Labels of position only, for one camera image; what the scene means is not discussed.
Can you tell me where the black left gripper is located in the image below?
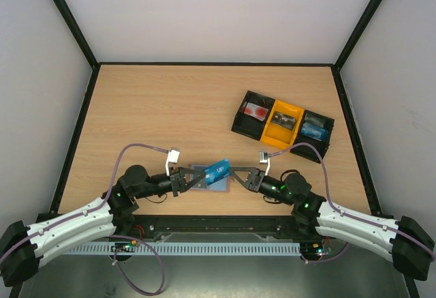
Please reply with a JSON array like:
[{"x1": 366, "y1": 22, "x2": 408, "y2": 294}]
[{"x1": 134, "y1": 166, "x2": 205, "y2": 199}]

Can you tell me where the blue VIP credit card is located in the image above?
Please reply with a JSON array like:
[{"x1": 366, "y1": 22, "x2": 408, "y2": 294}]
[{"x1": 203, "y1": 159, "x2": 230, "y2": 186}]

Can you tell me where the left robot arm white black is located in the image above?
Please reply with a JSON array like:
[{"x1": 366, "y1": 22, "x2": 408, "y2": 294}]
[{"x1": 1, "y1": 165, "x2": 206, "y2": 287}]

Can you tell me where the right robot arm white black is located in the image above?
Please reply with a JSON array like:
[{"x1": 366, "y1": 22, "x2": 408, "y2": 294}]
[{"x1": 230, "y1": 167, "x2": 435, "y2": 281}]

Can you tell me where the grey VIP credit card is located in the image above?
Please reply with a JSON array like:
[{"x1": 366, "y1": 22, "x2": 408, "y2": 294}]
[{"x1": 192, "y1": 177, "x2": 208, "y2": 190}]

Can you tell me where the red white card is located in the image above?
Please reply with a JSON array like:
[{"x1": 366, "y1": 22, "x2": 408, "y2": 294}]
[{"x1": 243, "y1": 102, "x2": 269, "y2": 121}]

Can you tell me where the dark card in yellow bin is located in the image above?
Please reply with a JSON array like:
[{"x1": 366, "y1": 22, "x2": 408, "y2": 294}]
[{"x1": 272, "y1": 112, "x2": 296, "y2": 131}]

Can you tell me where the yellow bin middle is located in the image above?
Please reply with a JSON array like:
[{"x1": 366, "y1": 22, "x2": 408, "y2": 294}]
[{"x1": 260, "y1": 100, "x2": 305, "y2": 149}]

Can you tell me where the black bin left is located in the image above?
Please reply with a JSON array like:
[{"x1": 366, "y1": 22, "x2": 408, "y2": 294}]
[{"x1": 231, "y1": 91, "x2": 275, "y2": 141}]

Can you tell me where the black bin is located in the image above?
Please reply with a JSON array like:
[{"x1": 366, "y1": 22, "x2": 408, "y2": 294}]
[
  {"x1": 231, "y1": 91, "x2": 275, "y2": 141},
  {"x1": 292, "y1": 110, "x2": 334, "y2": 158}
]

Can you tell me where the black bin right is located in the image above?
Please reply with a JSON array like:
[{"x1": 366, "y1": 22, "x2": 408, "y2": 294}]
[{"x1": 292, "y1": 110, "x2": 334, "y2": 158}]

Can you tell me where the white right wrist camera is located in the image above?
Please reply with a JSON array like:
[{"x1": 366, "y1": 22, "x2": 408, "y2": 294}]
[{"x1": 259, "y1": 150, "x2": 270, "y2": 175}]

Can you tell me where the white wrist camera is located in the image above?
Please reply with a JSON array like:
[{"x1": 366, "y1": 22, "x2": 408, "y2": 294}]
[
  {"x1": 165, "y1": 147, "x2": 181, "y2": 176},
  {"x1": 259, "y1": 150, "x2": 270, "y2": 175}
]

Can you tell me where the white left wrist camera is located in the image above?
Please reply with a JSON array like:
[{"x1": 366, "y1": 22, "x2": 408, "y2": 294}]
[{"x1": 165, "y1": 147, "x2": 181, "y2": 176}]

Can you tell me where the black aluminium front rail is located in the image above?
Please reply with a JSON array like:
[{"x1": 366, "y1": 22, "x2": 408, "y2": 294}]
[{"x1": 35, "y1": 213, "x2": 396, "y2": 239}]

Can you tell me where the light blue slotted cable duct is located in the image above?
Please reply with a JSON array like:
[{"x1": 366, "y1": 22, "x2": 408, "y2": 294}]
[{"x1": 66, "y1": 241, "x2": 300, "y2": 256}]

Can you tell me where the black frame post left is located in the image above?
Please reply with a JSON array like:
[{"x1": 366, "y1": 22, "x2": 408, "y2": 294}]
[{"x1": 35, "y1": 0, "x2": 99, "y2": 70}]

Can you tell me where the black frame post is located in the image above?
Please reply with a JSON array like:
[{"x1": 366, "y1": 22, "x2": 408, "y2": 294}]
[
  {"x1": 335, "y1": 0, "x2": 401, "y2": 70},
  {"x1": 35, "y1": 0, "x2": 99, "y2": 70}
]

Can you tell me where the black frame post right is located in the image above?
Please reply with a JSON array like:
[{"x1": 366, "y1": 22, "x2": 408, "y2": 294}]
[{"x1": 335, "y1": 0, "x2": 401, "y2": 70}]

